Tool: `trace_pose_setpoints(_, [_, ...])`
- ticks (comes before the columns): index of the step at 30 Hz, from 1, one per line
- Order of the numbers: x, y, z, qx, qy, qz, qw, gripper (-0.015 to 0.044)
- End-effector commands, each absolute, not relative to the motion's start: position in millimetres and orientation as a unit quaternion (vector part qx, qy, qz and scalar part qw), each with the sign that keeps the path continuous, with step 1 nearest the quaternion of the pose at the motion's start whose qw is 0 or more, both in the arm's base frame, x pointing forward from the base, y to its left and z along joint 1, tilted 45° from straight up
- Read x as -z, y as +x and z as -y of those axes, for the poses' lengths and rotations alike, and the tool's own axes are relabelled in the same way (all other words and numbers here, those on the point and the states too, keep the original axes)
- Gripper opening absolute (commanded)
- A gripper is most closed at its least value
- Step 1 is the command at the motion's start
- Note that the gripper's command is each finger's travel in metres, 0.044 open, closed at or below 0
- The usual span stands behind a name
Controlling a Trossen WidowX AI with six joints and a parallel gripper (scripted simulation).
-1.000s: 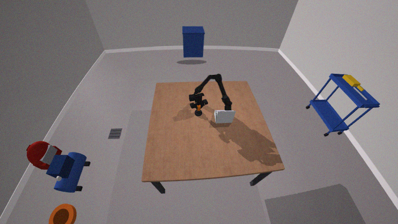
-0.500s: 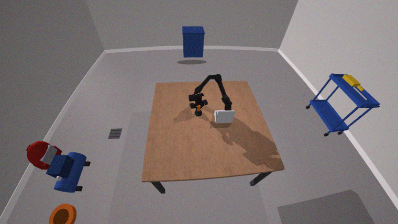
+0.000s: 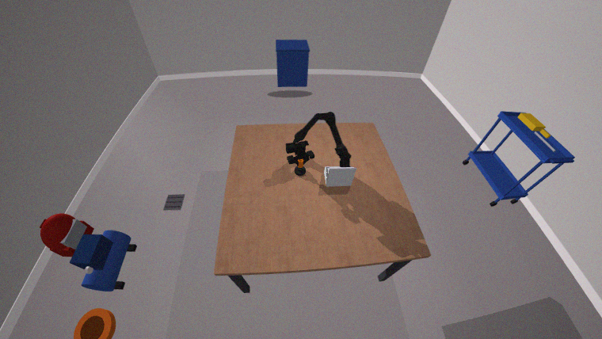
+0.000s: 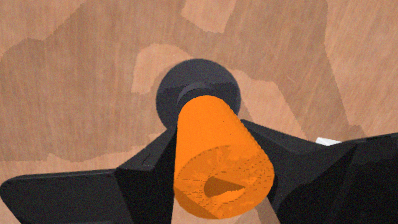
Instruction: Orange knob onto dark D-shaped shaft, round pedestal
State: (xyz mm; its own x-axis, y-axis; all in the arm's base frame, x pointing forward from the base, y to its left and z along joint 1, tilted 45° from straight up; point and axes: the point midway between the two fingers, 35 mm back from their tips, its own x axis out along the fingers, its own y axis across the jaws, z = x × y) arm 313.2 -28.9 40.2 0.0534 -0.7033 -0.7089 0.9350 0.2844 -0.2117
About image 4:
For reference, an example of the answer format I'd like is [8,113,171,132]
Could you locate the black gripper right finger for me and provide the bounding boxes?
[239,119,398,224]

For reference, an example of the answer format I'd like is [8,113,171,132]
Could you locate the orange knob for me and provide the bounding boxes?
[173,95,274,219]

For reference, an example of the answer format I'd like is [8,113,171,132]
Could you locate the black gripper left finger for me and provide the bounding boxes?
[0,126,177,224]

